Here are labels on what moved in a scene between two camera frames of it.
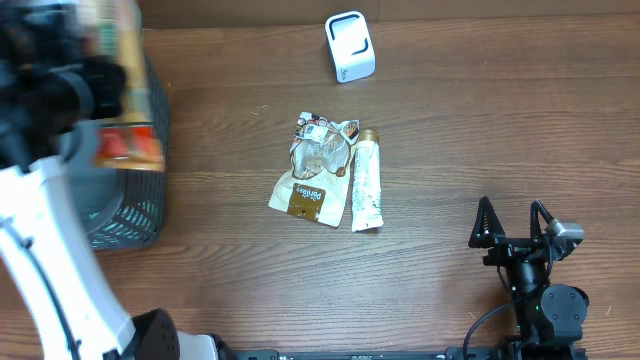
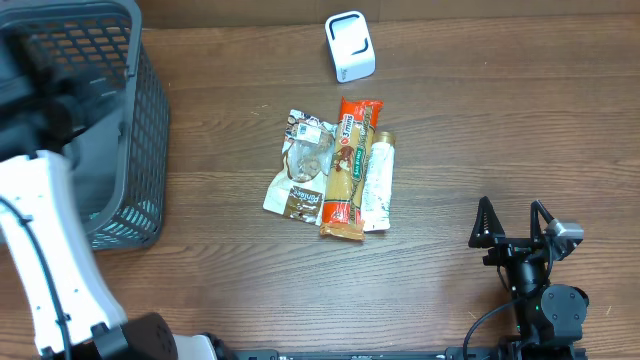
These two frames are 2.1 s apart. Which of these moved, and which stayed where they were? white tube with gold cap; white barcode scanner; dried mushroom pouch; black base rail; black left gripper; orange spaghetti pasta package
Moved: orange spaghetti pasta package; dried mushroom pouch; white tube with gold cap; black left gripper
Stayed: white barcode scanner; black base rail
